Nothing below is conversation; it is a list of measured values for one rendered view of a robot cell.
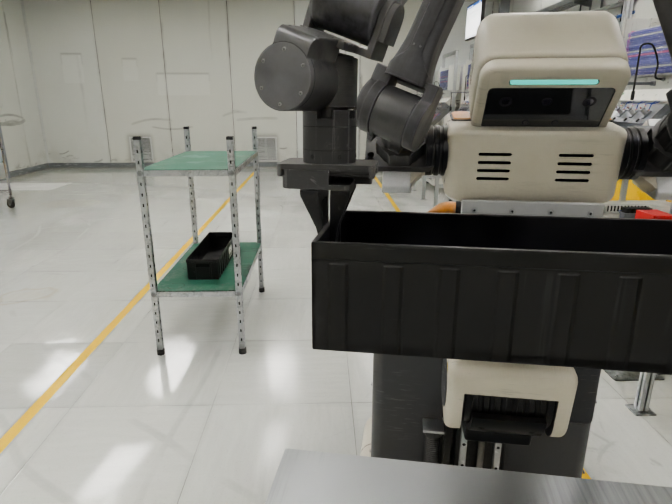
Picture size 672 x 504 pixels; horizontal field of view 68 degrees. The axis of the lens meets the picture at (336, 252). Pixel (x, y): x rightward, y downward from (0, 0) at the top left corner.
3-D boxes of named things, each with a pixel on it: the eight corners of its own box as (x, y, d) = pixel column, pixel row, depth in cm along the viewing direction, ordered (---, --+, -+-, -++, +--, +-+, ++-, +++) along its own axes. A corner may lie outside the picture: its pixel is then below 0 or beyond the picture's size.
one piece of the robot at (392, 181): (384, 177, 96) (386, 117, 91) (411, 177, 95) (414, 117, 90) (381, 193, 87) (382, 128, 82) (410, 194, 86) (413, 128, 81)
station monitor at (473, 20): (479, 38, 544) (482, -4, 532) (464, 43, 600) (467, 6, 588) (491, 38, 545) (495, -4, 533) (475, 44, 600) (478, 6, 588)
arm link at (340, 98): (366, 49, 52) (317, 51, 54) (339, 41, 46) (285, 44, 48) (364, 118, 54) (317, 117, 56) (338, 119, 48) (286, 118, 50)
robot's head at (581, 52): (466, 82, 91) (477, 5, 78) (588, 81, 88) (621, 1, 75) (468, 141, 84) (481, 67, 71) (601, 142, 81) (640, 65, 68)
